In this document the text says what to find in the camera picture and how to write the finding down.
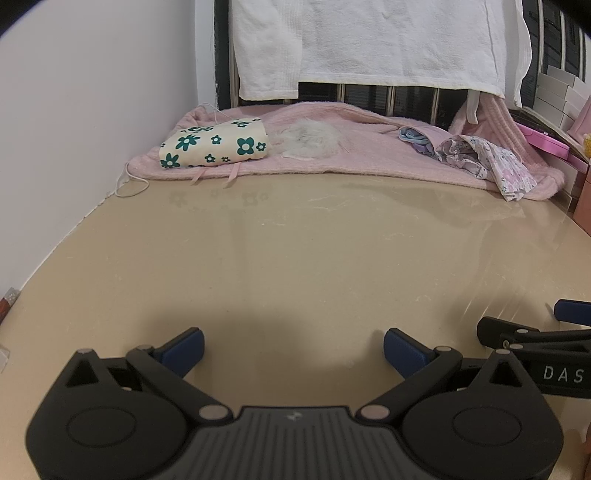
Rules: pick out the metal window railing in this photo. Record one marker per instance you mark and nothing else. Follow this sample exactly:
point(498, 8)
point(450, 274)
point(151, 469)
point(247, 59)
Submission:
point(342, 94)

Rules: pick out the pink fuzzy blanket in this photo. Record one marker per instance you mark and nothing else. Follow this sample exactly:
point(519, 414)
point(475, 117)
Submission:
point(351, 147)

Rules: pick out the cream cloth with teal flowers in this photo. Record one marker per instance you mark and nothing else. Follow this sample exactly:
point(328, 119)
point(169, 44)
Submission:
point(217, 143)

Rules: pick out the stack of white boxes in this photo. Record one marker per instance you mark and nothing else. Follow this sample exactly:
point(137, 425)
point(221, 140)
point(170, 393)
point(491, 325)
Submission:
point(558, 92)

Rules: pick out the white hanging garment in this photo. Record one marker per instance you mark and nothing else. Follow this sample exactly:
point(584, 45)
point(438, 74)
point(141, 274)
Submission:
point(392, 41)

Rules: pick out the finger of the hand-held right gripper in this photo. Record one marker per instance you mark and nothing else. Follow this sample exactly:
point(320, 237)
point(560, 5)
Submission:
point(573, 310)
point(503, 331)

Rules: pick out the salmon pink storage box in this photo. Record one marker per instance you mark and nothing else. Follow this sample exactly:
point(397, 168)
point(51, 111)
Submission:
point(584, 198)

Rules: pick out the small purple-blue cloth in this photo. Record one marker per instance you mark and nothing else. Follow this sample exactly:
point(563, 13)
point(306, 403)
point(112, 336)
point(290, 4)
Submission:
point(415, 138)

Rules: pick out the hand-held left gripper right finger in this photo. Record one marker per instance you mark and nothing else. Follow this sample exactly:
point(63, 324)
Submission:
point(401, 350)

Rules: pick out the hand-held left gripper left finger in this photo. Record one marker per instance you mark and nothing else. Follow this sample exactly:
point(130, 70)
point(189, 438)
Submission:
point(187, 347)

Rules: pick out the white purple floral print cloth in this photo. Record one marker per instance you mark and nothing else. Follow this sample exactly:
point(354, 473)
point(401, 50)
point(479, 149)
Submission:
point(489, 166)

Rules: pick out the grey-white fur tuft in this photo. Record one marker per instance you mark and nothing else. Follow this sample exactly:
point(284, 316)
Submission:
point(307, 136)

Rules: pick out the magenta flat case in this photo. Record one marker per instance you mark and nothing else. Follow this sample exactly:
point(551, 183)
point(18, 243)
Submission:
point(545, 141)

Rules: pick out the small red grey object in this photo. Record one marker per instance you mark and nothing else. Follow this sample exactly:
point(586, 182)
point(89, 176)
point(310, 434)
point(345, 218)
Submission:
point(9, 304)

